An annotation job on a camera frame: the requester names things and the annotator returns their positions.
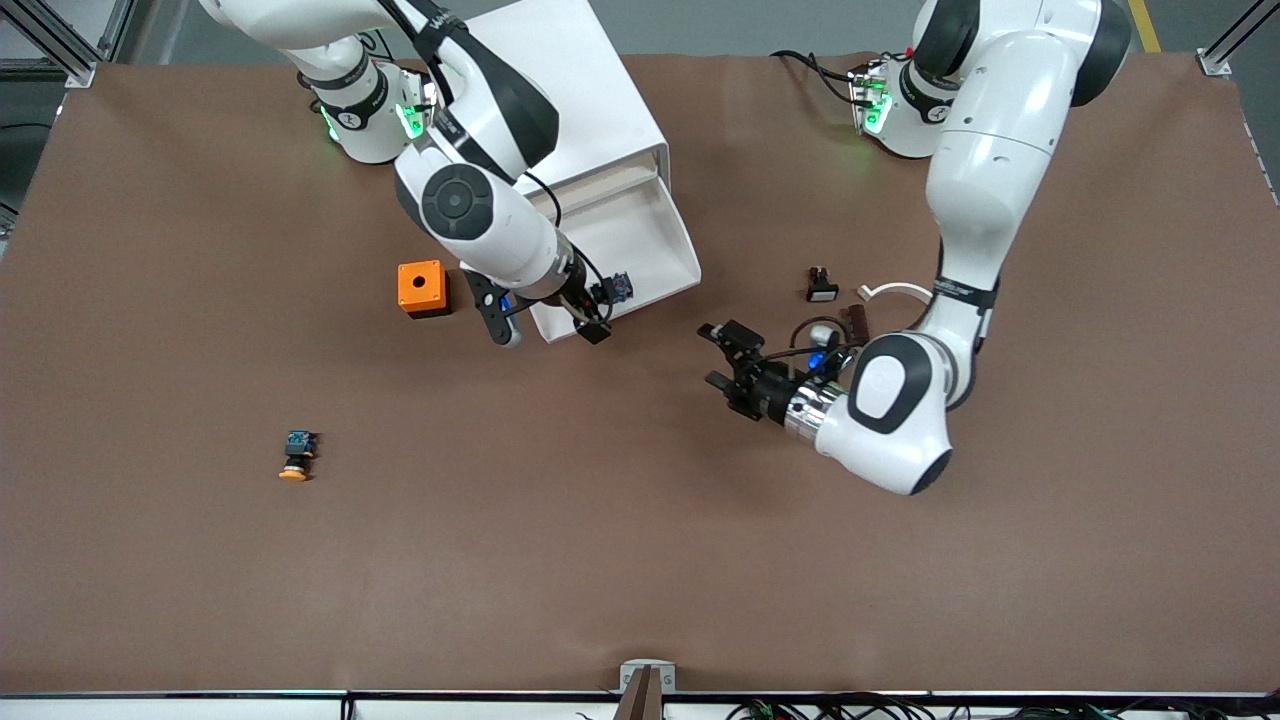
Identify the white drawer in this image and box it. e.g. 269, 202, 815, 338
520, 148, 663, 193
545, 165, 667, 206
522, 170, 703, 344

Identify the white drawer cabinet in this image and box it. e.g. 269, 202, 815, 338
455, 0, 671, 206

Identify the yellow push button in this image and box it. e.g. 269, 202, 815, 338
277, 429, 320, 484

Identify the white curved plastic arc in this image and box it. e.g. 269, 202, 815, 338
857, 282, 936, 306

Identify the orange box with round hole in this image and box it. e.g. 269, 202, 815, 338
397, 259, 452, 320

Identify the black base cable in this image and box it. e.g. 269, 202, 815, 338
770, 48, 863, 106

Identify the grey bracket with brown post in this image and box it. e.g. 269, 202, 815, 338
612, 659, 678, 720

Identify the black cable bundle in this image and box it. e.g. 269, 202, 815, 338
725, 693, 1280, 720

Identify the aluminium frame post with struts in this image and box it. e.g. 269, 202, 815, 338
0, 0, 136, 91

